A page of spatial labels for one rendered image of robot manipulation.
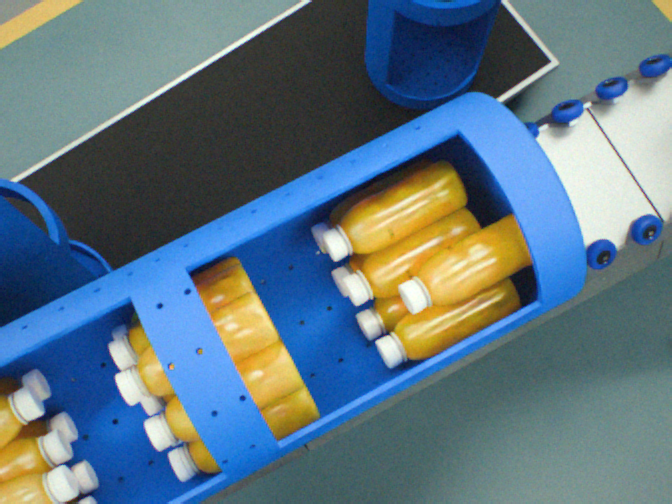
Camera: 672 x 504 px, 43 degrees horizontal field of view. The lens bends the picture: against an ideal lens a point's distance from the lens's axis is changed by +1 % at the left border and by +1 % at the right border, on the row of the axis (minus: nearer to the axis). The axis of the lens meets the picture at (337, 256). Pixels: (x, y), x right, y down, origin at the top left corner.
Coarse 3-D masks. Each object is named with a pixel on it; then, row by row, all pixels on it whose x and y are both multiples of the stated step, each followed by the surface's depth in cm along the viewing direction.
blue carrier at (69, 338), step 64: (448, 128) 97; (512, 128) 94; (320, 192) 95; (512, 192) 92; (192, 256) 93; (256, 256) 113; (320, 256) 116; (576, 256) 95; (64, 320) 91; (192, 320) 88; (320, 320) 116; (512, 320) 98; (64, 384) 111; (192, 384) 87; (320, 384) 112; (384, 384) 97; (128, 448) 112; (256, 448) 92
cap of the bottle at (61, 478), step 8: (56, 472) 96; (64, 472) 96; (48, 480) 95; (56, 480) 95; (64, 480) 95; (72, 480) 98; (56, 488) 95; (64, 488) 95; (72, 488) 96; (56, 496) 95; (64, 496) 95; (72, 496) 96
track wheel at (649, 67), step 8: (656, 56) 126; (664, 56) 125; (640, 64) 126; (648, 64) 125; (656, 64) 124; (664, 64) 123; (640, 72) 126; (648, 72) 124; (656, 72) 124; (664, 72) 124
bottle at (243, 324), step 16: (240, 304) 96; (256, 304) 95; (224, 320) 95; (240, 320) 95; (256, 320) 95; (224, 336) 94; (240, 336) 95; (256, 336) 95; (272, 336) 96; (144, 352) 95; (240, 352) 95; (256, 352) 97; (144, 368) 94; (160, 368) 94; (144, 384) 95; (160, 384) 94
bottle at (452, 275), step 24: (480, 240) 101; (504, 240) 101; (432, 264) 101; (456, 264) 100; (480, 264) 100; (504, 264) 101; (528, 264) 103; (432, 288) 100; (456, 288) 100; (480, 288) 102
